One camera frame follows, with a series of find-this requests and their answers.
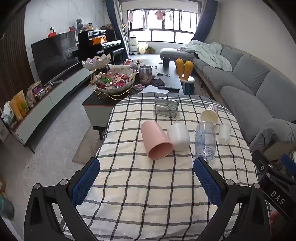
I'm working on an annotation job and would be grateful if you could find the green bag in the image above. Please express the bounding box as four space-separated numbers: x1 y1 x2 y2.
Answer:
0 193 16 219

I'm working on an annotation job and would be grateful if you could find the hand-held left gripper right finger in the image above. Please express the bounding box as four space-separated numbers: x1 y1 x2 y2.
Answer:
194 158 271 241

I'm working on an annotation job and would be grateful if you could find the pink cup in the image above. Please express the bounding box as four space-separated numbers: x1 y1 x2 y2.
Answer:
141 120 173 161

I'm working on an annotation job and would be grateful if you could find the black piano bench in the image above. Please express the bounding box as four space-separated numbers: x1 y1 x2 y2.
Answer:
96 47 125 66

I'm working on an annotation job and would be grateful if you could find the grey sofa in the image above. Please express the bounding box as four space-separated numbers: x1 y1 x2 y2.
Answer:
159 43 296 163

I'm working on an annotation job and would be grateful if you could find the clear plastic bottle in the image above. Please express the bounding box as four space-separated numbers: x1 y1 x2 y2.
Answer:
195 120 216 164

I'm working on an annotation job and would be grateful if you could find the white air purifier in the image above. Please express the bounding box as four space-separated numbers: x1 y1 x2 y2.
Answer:
129 37 138 55

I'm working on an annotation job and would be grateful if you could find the white crumpled cloth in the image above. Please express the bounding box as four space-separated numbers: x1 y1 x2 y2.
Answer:
1 101 17 124

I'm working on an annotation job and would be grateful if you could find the person's right hand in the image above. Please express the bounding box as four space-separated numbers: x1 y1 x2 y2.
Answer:
269 210 281 232

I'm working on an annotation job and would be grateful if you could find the square clear glass jar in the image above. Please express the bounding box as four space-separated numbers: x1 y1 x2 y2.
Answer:
153 97 179 119

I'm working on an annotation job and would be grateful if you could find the window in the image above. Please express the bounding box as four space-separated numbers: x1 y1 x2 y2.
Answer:
127 9 199 43

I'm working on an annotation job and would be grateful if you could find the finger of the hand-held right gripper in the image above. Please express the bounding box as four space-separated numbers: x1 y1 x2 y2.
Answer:
252 150 282 179
281 154 296 181

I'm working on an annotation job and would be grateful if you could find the white lantern lamp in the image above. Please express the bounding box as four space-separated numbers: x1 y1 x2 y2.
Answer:
137 42 149 54

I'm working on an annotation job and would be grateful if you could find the striped yellow paper cup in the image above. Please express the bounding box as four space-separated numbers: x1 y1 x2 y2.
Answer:
200 104 219 126

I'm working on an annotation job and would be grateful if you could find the blue curtain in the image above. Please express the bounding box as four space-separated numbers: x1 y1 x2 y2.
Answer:
105 0 130 61
193 0 218 43

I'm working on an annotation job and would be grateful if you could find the clear jar of nuts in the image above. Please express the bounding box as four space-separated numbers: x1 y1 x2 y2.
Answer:
139 65 153 85

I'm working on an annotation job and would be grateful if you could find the black piano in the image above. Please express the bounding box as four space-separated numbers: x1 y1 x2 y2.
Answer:
77 29 122 63

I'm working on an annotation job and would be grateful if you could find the white paper sheet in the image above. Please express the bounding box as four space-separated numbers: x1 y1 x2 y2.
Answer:
138 85 169 95

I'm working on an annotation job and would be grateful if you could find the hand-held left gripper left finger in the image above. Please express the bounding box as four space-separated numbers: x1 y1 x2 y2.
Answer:
23 158 101 241

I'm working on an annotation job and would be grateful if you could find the checkered tablecloth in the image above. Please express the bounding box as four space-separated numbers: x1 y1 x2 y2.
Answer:
62 92 273 240

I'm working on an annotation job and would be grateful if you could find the small white cup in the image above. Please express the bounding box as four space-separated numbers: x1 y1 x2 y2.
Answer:
219 124 232 146

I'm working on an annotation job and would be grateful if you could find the yellow rabbit ear stool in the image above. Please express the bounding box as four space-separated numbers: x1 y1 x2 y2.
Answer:
175 58 196 95

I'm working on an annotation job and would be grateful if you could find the black television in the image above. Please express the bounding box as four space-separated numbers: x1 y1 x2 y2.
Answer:
31 32 80 80

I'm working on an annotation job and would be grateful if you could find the light green blanket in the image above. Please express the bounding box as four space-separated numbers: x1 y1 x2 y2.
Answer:
178 39 233 72

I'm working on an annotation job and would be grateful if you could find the white television cabinet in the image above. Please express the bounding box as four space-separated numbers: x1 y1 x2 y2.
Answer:
0 66 97 154

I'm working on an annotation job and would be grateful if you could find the large white cup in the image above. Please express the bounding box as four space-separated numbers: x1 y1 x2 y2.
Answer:
167 123 191 152

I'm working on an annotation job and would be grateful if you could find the row of snack packets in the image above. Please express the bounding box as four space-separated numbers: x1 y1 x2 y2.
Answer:
9 81 53 121

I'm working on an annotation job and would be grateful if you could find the tiered white snack bowl stand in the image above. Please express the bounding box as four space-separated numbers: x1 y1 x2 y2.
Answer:
82 53 137 100

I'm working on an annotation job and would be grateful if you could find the dark coffee table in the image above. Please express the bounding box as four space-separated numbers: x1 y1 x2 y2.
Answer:
82 58 185 141

